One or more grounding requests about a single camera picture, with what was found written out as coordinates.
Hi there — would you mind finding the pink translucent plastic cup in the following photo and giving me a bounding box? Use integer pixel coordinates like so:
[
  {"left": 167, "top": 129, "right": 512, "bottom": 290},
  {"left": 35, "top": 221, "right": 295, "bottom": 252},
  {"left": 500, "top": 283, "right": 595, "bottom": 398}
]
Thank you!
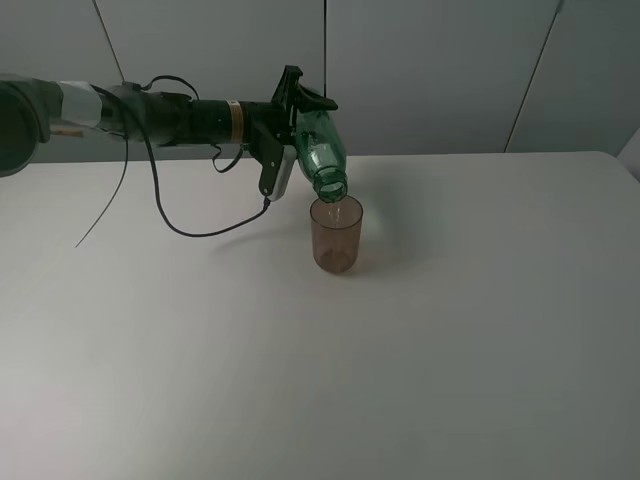
[{"left": 310, "top": 195, "right": 364, "bottom": 274}]

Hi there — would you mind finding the green transparent plastic bottle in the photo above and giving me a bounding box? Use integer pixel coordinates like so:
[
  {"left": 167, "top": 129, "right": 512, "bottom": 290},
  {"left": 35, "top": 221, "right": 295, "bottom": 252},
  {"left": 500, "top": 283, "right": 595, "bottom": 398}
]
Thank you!
[{"left": 294, "top": 99, "right": 348, "bottom": 203}]

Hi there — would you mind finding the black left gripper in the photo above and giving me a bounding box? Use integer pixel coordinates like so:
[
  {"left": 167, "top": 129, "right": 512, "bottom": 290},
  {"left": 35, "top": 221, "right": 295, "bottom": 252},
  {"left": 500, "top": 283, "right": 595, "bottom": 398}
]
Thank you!
[{"left": 242, "top": 65, "right": 338, "bottom": 194}]

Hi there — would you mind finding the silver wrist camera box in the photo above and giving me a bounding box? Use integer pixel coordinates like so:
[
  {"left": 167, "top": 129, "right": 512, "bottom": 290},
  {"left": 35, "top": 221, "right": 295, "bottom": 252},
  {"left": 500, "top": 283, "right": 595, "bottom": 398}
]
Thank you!
[{"left": 269, "top": 145, "right": 297, "bottom": 202}]

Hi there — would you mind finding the black camera cable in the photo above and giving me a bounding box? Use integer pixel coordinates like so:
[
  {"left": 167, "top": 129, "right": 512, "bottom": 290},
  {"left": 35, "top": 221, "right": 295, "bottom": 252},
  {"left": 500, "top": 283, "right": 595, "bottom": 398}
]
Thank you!
[{"left": 88, "top": 74, "right": 274, "bottom": 238}]

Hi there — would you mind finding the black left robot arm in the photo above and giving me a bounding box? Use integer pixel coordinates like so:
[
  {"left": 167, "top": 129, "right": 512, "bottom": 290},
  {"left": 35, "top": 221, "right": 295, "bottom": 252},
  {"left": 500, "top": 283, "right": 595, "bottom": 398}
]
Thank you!
[{"left": 1, "top": 66, "right": 337, "bottom": 198}]

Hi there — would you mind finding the thin black looped cable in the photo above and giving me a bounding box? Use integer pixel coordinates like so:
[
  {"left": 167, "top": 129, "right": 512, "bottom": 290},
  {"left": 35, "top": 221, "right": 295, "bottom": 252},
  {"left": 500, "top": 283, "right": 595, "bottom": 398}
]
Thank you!
[{"left": 74, "top": 114, "right": 251, "bottom": 249}]

